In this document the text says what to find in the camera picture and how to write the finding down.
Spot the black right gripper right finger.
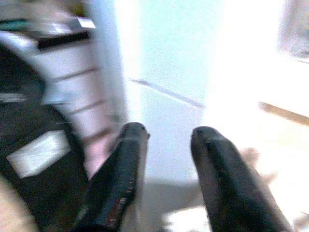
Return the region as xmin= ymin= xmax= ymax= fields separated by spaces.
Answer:
xmin=190 ymin=126 xmax=293 ymax=232

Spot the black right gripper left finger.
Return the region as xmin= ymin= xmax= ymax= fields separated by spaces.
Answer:
xmin=71 ymin=122 xmax=150 ymax=232

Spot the brown wooden strip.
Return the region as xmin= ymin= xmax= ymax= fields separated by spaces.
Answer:
xmin=258 ymin=101 xmax=309 ymax=127

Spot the white drawer cabinet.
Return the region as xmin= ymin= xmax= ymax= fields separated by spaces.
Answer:
xmin=36 ymin=31 xmax=128 ymax=148

